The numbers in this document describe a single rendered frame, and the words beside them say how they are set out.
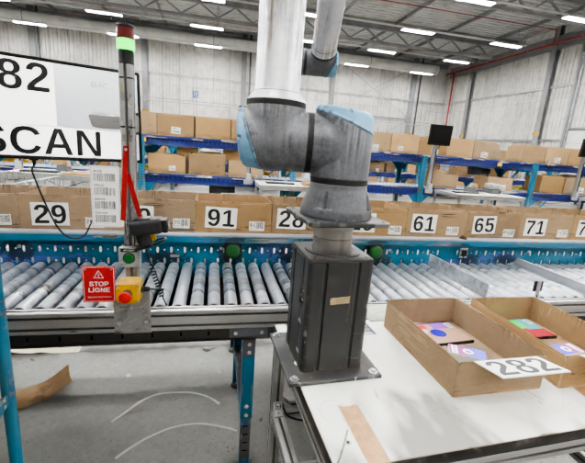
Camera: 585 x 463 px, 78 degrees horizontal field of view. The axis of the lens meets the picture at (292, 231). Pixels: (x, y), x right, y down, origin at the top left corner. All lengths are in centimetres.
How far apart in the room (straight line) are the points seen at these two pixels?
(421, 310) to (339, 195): 66
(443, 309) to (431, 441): 62
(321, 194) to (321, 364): 46
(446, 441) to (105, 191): 116
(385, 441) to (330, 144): 67
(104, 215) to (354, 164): 82
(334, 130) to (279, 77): 18
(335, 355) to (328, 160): 52
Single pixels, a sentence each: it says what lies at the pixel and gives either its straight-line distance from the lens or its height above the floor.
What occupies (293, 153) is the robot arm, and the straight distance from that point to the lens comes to 89.
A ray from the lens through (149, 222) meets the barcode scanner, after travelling 123.
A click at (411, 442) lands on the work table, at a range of 93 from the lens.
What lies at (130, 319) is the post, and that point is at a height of 72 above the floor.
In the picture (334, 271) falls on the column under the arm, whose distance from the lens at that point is 92.
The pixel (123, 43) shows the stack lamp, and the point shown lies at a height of 160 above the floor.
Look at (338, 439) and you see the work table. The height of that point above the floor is 75.
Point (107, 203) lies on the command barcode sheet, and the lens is 130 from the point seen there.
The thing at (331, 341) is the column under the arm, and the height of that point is 85.
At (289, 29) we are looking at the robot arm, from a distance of 95.
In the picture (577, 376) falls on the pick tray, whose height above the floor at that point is 79.
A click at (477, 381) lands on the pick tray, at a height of 79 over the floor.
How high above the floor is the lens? 134
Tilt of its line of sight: 13 degrees down
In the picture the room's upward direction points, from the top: 4 degrees clockwise
